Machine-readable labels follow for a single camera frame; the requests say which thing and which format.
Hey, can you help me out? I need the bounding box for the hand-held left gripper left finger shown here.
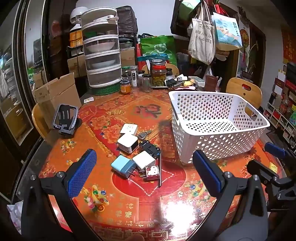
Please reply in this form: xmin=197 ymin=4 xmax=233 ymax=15
xmin=21 ymin=149 xmax=98 ymax=241

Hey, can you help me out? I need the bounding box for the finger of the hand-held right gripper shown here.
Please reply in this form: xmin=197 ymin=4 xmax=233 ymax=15
xmin=246 ymin=159 xmax=281 ymax=186
xmin=264 ymin=142 xmax=296 ymax=164

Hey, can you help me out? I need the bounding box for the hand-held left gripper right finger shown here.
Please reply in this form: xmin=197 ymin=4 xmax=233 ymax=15
xmin=192 ymin=150 xmax=269 ymax=241

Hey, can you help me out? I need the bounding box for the light blue charger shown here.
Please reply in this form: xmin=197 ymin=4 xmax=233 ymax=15
xmin=111 ymin=155 xmax=136 ymax=179

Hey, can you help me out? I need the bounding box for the white perforated plastic basket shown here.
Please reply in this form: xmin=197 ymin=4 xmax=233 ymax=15
xmin=168 ymin=90 xmax=270 ymax=164

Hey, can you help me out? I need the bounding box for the pink cartoon cat charger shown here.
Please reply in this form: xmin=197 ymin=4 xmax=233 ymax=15
xmin=140 ymin=166 xmax=160 ymax=183

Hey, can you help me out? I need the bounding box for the white and black charger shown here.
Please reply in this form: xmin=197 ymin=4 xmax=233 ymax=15
xmin=117 ymin=134 xmax=139 ymax=154

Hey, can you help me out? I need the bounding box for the plain white charger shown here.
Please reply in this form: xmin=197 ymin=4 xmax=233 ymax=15
xmin=132 ymin=151 xmax=157 ymax=171

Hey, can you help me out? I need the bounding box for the white charger with green print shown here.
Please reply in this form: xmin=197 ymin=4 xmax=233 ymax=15
xmin=120 ymin=123 xmax=138 ymax=136

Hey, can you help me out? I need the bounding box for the white cubby shelf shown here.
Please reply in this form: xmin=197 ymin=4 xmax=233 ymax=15
xmin=263 ymin=102 xmax=296 ymax=149

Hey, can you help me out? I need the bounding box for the red printed tablecloth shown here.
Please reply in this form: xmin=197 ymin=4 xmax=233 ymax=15
xmin=38 ymin=88 xmax=287 ymax=241

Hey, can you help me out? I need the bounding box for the black phone stand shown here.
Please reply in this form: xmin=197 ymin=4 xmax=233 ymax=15
xmin=52 ymin=104 xmax=82 ymax=139

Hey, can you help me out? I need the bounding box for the black rectangular gadget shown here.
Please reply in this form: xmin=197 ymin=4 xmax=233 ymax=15
xmin=139 ymin=140 xmax=161 ymax=158

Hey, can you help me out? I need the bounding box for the wooden chair with slot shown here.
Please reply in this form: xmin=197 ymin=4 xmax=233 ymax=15
xmin=226 ymin=77 xmax=263 ymax=116

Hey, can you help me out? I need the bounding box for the open cardboard box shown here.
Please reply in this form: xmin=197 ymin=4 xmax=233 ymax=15
xmin=33 ymin=72 xmax=82 ymax=130

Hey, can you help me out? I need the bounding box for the brown clay mug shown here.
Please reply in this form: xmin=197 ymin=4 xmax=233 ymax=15
xmin=205 ymin=75 xmax=219 ymax=91

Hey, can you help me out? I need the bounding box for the potted plant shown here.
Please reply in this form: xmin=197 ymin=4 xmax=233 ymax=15
xmin=242 ymin=42 xmax=258 ymax=80

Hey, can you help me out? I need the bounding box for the small orange jar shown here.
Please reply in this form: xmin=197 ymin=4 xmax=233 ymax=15
xmin=120 ymin=80 xmax=131 ymax=94

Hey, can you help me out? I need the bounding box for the empty glass jar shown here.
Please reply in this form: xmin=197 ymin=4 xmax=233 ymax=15
xmin=142 ymin=74 xmax=153 ymax=93

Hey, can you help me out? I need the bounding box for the pickle jar with red lid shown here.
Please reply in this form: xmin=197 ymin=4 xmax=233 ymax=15
xmin=151 ymin=60 xmax=167 ymax=87

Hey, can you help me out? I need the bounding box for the brown cardboard carton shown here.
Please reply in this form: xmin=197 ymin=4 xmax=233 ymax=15
xmin=67 ymin=47 xmax=136 ymax=78

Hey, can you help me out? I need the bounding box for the beige canvas tote bag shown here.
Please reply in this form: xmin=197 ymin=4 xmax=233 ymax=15
xmin=187 ymin=1 xmax=216 ymax=65

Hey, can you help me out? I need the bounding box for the blue printed paper bag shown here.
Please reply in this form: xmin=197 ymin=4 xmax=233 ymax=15
xmin=211 ymin=11 xmax=243 ymax=51

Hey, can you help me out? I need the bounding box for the tiered clear food cover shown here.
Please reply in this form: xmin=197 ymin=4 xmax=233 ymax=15
xmin=81 ymin=7 xmax=122 ymax=95

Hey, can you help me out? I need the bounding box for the green shopping bag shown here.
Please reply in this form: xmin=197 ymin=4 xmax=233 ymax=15
xmin=139 ymin=35 xmax=178 ymax=67

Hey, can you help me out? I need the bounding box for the white desk fan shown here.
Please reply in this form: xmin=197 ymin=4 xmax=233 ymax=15
xmin=70 ymin=7 xmax=89 ymax=30

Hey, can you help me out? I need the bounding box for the black garbage bag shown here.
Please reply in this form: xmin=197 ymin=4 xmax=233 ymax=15
xmin=116 ymin=6 xmax=138 ymax=37

